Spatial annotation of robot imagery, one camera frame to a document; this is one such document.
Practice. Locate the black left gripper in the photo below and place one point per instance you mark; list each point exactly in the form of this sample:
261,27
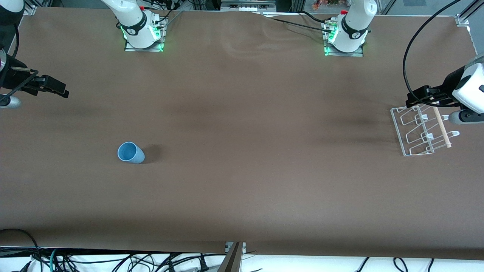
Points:
449,85

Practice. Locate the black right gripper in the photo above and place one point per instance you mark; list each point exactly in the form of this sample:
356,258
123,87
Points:
14,78

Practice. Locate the light blue plastic cup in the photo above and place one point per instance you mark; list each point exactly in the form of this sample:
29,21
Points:
130,153

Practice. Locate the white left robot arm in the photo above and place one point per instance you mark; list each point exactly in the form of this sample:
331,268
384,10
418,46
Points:
353,22

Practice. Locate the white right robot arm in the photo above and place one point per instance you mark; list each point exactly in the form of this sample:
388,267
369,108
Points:
132,15

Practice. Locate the brown table cover sheet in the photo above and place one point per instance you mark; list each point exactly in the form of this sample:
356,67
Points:
242,170

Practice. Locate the white power strip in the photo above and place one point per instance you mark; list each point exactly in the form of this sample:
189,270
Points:
247,7

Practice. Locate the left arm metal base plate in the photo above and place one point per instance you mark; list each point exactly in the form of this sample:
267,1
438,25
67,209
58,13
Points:
357,54

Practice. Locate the aluminium frame profile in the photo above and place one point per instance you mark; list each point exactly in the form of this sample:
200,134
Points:
462,19
29,9

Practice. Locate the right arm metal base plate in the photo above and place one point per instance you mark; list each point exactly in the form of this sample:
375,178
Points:
130,48

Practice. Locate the white metal bracket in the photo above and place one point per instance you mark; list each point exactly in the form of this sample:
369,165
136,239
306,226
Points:
228,247

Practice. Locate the dark table leg post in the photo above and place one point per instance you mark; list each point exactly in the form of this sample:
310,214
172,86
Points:
232,260

